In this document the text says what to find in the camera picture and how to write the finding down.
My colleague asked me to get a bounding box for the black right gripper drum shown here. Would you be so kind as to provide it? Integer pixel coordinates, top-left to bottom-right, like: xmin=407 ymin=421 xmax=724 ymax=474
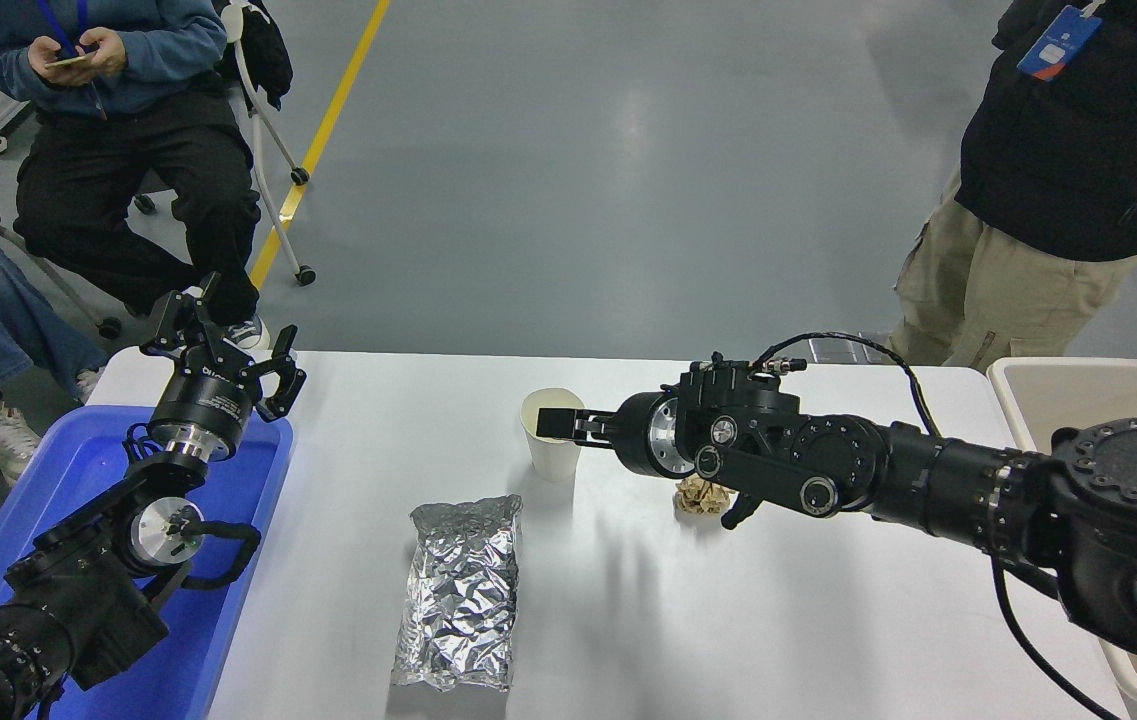
xmin=613 ymin=391 xmax=666 ymax=480

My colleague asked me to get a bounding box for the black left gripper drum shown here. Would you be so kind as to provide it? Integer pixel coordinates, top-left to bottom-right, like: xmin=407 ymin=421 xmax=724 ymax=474
xmin=150 ymin=358 xmax=259 ymax=448

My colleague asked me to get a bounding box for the white paper cup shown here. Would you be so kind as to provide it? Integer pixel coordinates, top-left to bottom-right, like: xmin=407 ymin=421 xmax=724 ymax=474
xmin=520 ymin=388 xmax=589 ymax=483

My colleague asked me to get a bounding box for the seated person's left hand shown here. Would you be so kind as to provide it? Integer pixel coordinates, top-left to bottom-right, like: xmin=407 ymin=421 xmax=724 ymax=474
xmin=78 ymin=26 xmax=130 ymax=76

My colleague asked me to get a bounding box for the seated person's right hand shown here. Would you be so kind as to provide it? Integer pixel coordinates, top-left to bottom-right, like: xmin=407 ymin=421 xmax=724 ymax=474
xmin=26 ymin=38 xmax=91 ymax=90

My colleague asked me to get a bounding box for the crumpled tan paper ball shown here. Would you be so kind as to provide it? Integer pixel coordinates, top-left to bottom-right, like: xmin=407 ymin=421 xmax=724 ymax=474
xmin=675 ymin=476 xmax=735 ymax=518

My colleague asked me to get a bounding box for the blue plastic tray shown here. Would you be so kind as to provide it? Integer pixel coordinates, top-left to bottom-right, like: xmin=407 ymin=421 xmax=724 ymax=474
xmin=0 ymin=405 xmax=294 ymax=720

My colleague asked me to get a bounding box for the seated person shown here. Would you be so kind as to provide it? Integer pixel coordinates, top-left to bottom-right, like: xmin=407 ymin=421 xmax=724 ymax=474
xmin=0 ymin=0 xmax=274 ymax=353

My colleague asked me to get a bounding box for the crinkled silver foil tray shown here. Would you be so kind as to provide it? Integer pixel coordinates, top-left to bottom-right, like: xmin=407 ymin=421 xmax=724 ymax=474
xmin=390 ymin=494 xmax=524 ymax=693

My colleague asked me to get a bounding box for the silver floor plate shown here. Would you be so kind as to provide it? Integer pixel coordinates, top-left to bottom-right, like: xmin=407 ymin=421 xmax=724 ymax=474
xmin=806 ymin=332 xmax=860 ymax=364

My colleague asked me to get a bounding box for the black jacket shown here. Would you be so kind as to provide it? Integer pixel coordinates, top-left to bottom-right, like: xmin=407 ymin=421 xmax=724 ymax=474
xmin=211 ymin=0 xmax=295 ymax=113

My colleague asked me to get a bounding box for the large pale plastic bin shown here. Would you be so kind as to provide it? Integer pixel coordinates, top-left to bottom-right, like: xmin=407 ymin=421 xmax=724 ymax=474
xmin=986 ymin=357 xmax=1137 ymax=707

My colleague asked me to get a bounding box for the standing person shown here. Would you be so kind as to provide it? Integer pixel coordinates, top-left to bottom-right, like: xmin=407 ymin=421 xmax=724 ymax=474
xmin=886 ymin=0 xmax=1137 ymax=373

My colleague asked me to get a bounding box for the thin blue lanyard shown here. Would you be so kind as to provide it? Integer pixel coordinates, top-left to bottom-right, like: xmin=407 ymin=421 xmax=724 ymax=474
xmin=36 ymin=0 xmax=89 ymax=51

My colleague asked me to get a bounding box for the blue lanyard with badge card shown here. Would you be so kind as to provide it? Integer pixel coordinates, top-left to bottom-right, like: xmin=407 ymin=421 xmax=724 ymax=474
xmin=1016 ymin=0 xmax=1105 ymax=83

